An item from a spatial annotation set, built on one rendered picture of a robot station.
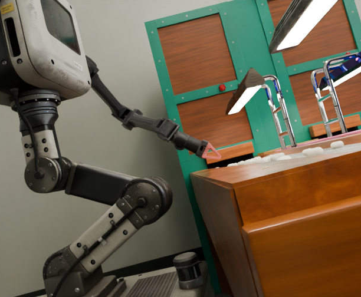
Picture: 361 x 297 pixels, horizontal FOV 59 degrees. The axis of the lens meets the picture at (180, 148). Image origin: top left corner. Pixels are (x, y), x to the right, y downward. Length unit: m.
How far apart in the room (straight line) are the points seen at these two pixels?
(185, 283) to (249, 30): 1.73
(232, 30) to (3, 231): 2.46
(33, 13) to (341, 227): 0.89
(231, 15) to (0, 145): 2.20
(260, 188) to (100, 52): 2.93
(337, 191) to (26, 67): 0.81
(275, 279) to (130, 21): 3.05
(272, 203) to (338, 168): 0.05
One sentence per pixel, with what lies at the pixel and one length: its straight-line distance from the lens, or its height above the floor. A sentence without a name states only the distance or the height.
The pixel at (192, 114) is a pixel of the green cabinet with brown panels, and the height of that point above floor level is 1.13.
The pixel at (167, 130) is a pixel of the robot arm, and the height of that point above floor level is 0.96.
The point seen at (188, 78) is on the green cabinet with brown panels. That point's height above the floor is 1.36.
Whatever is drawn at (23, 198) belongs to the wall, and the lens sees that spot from 3.10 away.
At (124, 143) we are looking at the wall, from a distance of 2.86.
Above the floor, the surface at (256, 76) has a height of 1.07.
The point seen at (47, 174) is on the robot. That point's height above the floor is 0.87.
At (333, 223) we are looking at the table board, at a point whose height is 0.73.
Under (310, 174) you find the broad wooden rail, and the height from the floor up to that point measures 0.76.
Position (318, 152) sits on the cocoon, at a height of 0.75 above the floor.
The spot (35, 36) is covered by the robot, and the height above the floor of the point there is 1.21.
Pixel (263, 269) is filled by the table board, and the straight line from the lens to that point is 0.20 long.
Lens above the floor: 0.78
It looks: 4 degrees up
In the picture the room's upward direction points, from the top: 14 degrees counter-clockwise
